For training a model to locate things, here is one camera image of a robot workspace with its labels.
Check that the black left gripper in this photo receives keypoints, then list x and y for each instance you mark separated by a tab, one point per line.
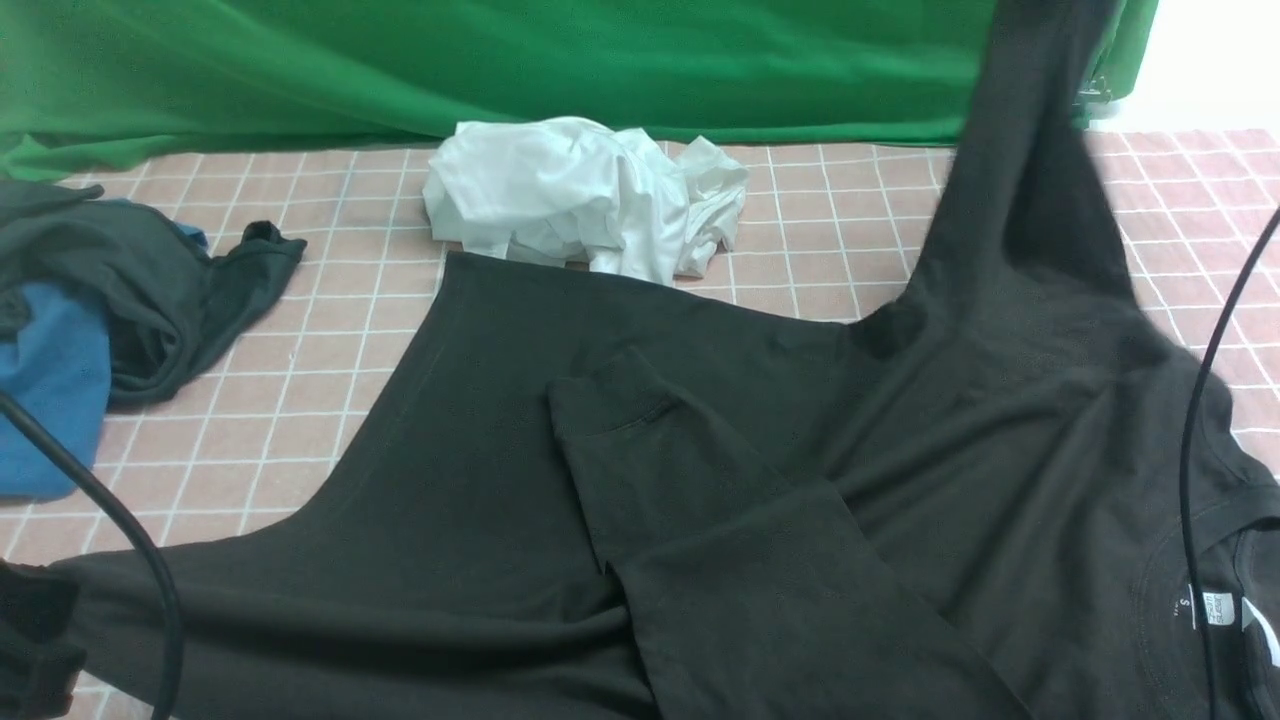
39	667

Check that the white shirt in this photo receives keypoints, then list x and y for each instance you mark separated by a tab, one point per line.
567	190

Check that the blue t-shirt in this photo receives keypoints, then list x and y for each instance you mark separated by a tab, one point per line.
57	367

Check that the metal binder clip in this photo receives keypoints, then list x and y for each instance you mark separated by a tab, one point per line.
1095	93

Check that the dark teal shirt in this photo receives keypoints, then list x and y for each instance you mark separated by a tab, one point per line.
173	310

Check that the dark gray long-sleeve top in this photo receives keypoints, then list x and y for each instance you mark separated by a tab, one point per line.
585	497

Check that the green backdrop cloth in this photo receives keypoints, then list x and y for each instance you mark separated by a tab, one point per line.
109	84

